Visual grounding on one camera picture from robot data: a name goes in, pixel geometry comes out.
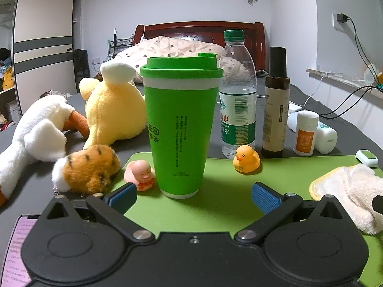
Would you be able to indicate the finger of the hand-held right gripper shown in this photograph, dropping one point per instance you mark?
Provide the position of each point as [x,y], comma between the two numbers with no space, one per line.
[377,204]

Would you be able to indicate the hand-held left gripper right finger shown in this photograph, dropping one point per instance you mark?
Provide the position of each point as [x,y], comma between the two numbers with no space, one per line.
[264,198]

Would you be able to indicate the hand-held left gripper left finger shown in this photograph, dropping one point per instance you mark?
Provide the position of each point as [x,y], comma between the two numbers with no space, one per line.
[122,198]

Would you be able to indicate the white cloth with yellow edge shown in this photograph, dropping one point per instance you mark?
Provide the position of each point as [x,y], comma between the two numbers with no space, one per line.
[353,191]

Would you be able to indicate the green cup with lid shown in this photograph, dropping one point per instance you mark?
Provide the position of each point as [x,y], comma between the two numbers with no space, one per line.
[179,125]

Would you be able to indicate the pink rubber duck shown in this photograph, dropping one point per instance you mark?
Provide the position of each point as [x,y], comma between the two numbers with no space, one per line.
[139,173]

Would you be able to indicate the green desk mat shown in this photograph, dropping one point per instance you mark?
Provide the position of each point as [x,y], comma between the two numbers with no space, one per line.
[227,203]

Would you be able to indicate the yellow rubber duck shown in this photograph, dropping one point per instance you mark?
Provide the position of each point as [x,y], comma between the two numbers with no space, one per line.
[245,160]

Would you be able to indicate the small white and green device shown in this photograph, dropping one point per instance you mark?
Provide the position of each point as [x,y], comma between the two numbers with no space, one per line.
[366,159]

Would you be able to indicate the metal keyring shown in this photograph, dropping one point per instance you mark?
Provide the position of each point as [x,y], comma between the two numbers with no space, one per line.
[55,192]

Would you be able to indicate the white pill bottle orange label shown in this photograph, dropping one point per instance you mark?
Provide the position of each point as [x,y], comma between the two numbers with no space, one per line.
[305,137]

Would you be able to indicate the white squat plastic bottle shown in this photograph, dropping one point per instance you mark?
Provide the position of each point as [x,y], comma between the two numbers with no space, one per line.
[326,137]

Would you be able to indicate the large yellow plush toy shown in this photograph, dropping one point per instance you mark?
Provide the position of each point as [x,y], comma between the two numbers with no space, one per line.
[113,110]

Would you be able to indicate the brown spray bottle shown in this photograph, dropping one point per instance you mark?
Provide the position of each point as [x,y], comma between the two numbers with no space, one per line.
[275,110]

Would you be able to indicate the water bottle with green cap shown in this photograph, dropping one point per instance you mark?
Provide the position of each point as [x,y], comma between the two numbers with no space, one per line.
[238,110]

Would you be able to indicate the white charger block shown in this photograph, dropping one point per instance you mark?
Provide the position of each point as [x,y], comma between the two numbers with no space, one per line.
[295,108]

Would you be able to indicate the white goose plush toy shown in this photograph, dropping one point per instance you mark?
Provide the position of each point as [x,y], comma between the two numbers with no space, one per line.
[36,131]

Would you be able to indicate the smartphone with pink screen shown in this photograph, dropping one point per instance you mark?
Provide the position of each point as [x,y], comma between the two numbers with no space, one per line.
[18,251]

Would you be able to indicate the small orange striped plush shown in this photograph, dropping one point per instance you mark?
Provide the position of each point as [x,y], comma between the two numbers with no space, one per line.
[380,76]

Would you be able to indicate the white plastic bag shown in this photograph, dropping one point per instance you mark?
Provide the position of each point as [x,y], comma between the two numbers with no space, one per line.
[369,72]

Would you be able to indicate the black suitcase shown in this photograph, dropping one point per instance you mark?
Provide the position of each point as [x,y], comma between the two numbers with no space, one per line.
[81,62]

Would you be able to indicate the cream patterned duvet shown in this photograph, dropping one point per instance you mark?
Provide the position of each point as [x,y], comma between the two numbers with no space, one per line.
[167,47]

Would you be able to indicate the yellow printed bag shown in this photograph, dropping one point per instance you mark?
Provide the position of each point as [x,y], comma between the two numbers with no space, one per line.
[7,79]

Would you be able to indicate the white and grey wardrobe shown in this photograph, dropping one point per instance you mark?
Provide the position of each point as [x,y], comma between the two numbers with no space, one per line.
[42,36]

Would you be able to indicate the red wooden headboard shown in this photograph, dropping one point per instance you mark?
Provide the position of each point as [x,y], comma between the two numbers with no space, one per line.
[194,30]

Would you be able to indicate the black charger plug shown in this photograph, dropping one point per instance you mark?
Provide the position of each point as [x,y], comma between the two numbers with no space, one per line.
[342,18]

